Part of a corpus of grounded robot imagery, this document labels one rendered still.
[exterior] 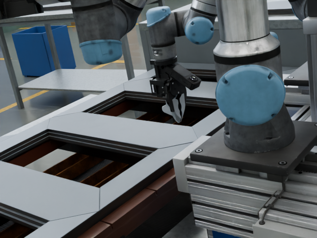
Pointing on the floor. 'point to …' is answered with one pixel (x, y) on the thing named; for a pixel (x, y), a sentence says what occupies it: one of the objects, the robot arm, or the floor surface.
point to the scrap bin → (43, 50)
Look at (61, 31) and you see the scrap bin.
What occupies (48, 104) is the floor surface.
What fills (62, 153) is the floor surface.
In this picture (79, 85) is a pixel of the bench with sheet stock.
